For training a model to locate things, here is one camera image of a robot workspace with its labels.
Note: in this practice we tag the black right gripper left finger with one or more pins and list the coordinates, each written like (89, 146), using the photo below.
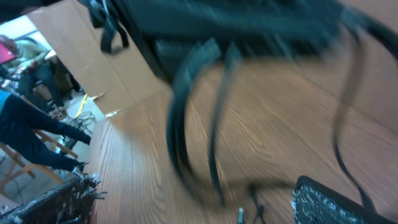
(71, 202)

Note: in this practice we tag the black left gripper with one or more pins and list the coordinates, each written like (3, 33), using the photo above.
(165, 31)

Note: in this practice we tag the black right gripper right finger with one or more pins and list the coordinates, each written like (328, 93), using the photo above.
(315, 203)

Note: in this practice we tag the wooden chair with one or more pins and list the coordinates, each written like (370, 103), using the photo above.
(18, 167)

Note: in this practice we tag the person in dark clothes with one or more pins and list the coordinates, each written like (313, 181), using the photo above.
(18, 122)

